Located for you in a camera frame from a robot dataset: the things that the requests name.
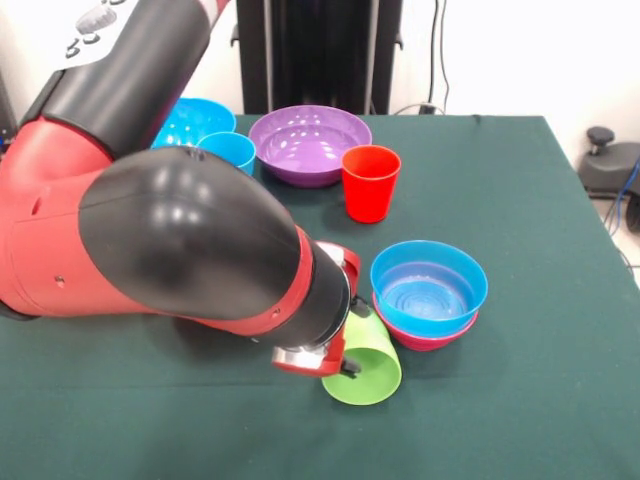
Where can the green cup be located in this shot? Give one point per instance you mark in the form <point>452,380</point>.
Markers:
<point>370,375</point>

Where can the blue cup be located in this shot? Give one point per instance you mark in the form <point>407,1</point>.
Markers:
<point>235,150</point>

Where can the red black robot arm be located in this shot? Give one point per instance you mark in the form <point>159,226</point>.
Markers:
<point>175,225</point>

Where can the small blue bowl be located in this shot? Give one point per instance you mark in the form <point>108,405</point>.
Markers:
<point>390,270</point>

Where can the large blue bowl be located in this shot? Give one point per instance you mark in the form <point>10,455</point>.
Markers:
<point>200,120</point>

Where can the pink bowl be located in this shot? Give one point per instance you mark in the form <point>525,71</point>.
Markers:
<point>425,342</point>

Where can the dark green tablecloth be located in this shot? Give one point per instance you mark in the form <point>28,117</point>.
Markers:
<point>500,400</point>

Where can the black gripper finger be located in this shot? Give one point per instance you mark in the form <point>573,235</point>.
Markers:
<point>361,306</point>
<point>351,369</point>

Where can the purple bowl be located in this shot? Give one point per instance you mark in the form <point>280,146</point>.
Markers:
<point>310,150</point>

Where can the black equipment rack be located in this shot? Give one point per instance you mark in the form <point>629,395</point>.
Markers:
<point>6,110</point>

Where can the red cup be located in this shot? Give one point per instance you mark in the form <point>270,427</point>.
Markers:
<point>370,195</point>

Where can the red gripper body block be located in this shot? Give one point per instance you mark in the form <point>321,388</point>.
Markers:
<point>352,270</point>

